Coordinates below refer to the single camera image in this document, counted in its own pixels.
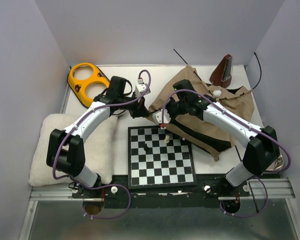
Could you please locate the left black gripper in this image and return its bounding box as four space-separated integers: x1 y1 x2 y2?
118 91 150 119

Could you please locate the black tent pole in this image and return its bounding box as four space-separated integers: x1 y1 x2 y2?
236 51 263 213
173 48 189 65

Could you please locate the beige fabric pet tent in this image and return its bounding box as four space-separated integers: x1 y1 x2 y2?
148 65 255 161

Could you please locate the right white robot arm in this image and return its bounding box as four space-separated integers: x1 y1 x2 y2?
160 79 280 196

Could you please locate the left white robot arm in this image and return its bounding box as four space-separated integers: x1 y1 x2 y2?
46 76 150 198

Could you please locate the steel pet bowl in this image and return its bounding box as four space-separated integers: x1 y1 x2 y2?
264 150 285 173

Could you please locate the white chess piece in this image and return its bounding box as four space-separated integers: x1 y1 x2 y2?
164 135 170 144

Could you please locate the black chess piece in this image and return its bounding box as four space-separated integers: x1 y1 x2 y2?
143 144 150 152

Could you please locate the white pompom toy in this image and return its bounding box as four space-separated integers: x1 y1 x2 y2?
212 87 222 99

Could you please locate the black white chessboard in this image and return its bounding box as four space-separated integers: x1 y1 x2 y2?
127 126 197 189

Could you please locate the white fluffy cushion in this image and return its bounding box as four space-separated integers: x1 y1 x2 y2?
28 113 118 187

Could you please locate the brown wooden metronome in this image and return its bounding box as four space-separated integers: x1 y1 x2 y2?
209 54 233 88

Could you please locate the yellow double bowl holder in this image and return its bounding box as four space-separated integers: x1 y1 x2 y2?
67 62 110 108

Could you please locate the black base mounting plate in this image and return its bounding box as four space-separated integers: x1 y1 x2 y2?
72 174 250 209

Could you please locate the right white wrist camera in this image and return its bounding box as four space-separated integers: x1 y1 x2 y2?
152 109 171 125

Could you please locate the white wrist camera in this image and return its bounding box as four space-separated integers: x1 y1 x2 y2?
152 109 171 125
134 78 148 97

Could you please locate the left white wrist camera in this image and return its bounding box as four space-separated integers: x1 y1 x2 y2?
134 78 148 97

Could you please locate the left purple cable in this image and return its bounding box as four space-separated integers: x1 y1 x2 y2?
51 69 152 220

